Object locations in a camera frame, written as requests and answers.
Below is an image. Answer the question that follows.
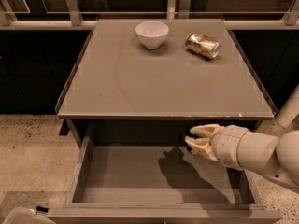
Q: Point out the white robot base corner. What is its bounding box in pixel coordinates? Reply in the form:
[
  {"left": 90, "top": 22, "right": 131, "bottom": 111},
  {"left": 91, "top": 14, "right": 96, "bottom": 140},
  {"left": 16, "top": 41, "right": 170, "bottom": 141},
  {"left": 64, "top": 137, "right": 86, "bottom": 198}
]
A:
[{"left": 2, "top": 206, "right": 56, "bottom": 224}]

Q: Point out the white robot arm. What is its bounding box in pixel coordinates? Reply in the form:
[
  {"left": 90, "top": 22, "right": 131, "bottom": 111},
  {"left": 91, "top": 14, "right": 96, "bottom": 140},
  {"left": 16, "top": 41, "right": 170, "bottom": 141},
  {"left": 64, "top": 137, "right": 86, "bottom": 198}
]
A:
[{"left": 185, "top": 124, "right": 299, "bottom": 192}]

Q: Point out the grey counter cabinet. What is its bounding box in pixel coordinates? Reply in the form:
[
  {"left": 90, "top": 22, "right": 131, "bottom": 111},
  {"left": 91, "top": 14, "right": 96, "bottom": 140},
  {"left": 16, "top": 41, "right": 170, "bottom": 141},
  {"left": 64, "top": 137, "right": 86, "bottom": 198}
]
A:
[{"left": 56, "top": 19, "right": 275, "bottom": 143}]

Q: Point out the metal railing frame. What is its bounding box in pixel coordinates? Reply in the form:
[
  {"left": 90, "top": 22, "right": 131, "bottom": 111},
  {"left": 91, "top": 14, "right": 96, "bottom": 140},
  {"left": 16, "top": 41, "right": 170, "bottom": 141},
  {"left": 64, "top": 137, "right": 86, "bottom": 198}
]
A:
[{"left": 1, "top": 0, "right": 298, "bottom": 25}]

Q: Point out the crushed gold soda can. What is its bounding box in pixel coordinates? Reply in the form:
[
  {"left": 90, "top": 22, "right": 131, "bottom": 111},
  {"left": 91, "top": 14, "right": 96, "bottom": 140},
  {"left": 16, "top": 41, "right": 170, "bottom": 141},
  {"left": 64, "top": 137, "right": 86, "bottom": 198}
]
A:
[{"left": 185, "top": 33, "right": 221, "bottom": 60}]

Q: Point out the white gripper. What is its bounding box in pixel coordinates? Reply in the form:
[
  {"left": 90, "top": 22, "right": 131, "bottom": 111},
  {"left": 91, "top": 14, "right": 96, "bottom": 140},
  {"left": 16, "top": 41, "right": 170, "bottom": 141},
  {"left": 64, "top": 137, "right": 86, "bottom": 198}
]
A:
[{"left": 185, "top": 124, "right": 249, "bottom": 171}]

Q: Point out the white ceramic bowl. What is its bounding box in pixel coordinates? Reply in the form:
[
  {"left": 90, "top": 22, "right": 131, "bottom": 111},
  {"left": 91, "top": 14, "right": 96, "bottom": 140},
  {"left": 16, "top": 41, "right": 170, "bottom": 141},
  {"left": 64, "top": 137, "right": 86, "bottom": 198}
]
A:
[{"left": 135, "top": 21, "right": 169, "bottom": 49}]

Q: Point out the grey open drawer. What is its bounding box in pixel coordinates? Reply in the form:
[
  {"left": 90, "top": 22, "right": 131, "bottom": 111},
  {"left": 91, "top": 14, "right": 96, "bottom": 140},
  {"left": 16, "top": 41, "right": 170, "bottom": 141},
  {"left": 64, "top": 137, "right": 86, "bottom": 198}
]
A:
[{"left": 48, "top": 138, "right": 281, "bottom": 224}]

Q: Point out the dark blue rxbar wrapper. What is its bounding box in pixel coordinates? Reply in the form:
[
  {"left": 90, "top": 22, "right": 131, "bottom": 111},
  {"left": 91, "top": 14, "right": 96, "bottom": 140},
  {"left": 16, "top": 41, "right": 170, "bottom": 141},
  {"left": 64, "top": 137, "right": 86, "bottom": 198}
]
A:
[{"left": 186, "top": 147, "right": 196, "bottom": 156}]

